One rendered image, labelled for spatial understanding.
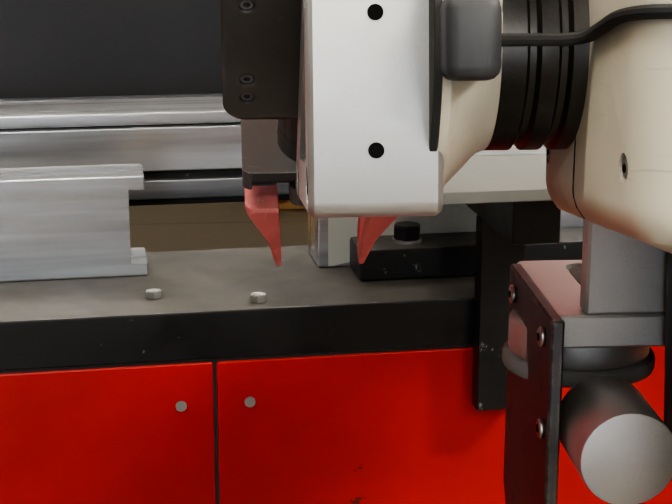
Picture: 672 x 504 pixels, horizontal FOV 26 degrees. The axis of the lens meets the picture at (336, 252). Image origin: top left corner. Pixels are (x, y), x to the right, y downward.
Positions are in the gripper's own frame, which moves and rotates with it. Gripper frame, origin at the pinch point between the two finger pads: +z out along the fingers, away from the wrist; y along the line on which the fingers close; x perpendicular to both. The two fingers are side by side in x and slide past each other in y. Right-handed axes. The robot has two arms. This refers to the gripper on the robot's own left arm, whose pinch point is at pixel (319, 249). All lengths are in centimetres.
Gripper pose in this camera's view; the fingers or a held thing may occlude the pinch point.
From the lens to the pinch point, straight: 96.8
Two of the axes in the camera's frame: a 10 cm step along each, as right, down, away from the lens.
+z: -0.3, 7.5, 6.6
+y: -10.0, 0.2, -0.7
